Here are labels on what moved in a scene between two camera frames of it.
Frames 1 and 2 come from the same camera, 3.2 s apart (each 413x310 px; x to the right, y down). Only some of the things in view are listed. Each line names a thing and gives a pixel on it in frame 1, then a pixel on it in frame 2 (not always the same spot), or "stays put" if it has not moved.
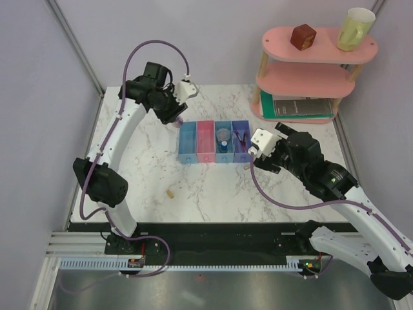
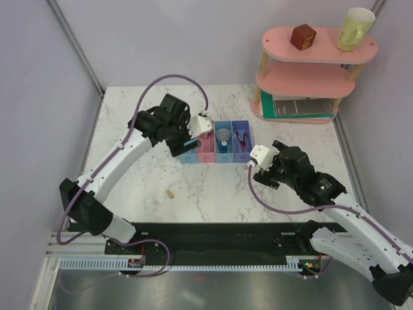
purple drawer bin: (241, 141) stays put
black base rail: (290, 240) stays put
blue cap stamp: (224, 147) stays put
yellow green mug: (357, 22) stays put
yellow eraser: (170, 194) stays put
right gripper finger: (265, 165) to (264, 177)
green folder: (267, 100) stays put
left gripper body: (168, 108) to (181, 131)
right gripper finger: (284, 128) to (279, 145)
